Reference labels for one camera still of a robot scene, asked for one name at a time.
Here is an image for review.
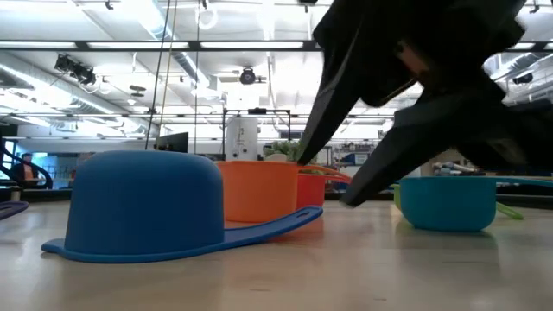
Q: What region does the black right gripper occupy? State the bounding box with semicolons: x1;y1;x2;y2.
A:
297;0;553;207

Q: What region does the green measuring cup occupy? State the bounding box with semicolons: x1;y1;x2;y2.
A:
391;183;524;220

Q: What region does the red measuring cup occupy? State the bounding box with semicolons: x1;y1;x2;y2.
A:
296;171;353;211

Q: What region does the light blue measuring cup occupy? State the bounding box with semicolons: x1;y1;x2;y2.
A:
399;175;553;232

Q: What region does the orange measuring cup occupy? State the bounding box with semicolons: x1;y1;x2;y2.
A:
214;160;352;224

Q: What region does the dark blue measuring cup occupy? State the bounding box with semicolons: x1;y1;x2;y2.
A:
41;149;324;264

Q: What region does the blue box white label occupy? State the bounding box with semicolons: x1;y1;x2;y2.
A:
340;153;369;167

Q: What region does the pale rolled tube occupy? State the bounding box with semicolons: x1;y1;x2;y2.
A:
433;162;476;173

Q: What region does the green plant in patterned pot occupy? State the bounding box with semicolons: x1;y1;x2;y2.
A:
263;140;318;165

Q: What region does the white cylindrical tank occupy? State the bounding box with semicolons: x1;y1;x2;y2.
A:
224;117;259;162

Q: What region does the black computer monitor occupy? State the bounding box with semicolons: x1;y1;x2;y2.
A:
155;131;190;154

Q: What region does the person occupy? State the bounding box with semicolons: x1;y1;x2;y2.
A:
10;152;41;187

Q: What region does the black metal frame stand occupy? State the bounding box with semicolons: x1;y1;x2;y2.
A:
221;107;292;162

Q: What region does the white hanging ring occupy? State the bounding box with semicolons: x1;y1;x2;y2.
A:
196;4;219;31

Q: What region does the black ceiling light rail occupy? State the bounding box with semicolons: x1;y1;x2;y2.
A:
0;40;325;53

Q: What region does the tan hanging rope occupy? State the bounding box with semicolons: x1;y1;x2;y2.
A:
157;0;179;127

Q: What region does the dark hanging cable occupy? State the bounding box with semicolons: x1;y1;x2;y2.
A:
144;0;173;150

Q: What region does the silver ventilation duct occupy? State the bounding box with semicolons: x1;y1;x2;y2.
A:
129;0;222;94

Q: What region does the black curved cable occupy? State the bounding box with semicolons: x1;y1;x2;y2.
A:
0;136;54;191

